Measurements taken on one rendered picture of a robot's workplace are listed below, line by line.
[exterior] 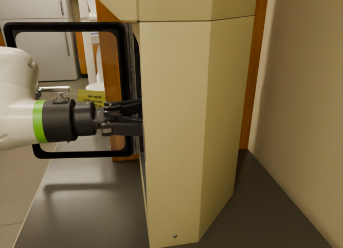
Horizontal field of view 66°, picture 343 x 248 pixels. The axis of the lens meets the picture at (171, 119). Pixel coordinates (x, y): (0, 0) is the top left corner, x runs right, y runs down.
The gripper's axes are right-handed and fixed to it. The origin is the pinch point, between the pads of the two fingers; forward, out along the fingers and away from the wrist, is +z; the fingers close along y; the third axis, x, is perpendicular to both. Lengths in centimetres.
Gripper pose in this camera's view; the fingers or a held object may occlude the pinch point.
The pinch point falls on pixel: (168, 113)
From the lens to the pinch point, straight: 61.2
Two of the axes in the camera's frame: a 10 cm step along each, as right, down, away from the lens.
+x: -0.1, 9.1, 4.1
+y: -1.7, -4.0, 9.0
